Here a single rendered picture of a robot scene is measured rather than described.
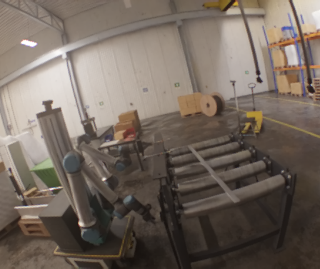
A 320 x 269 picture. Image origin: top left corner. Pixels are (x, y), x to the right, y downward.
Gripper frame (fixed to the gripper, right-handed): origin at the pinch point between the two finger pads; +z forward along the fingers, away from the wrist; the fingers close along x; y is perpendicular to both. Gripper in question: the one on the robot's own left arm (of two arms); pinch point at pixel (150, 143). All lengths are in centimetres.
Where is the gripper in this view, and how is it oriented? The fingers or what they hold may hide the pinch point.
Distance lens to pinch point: 186.9
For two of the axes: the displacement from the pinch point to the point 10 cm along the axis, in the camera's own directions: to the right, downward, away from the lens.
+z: 9.7, -2.3, -0.4
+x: -2.3, -9.4, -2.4
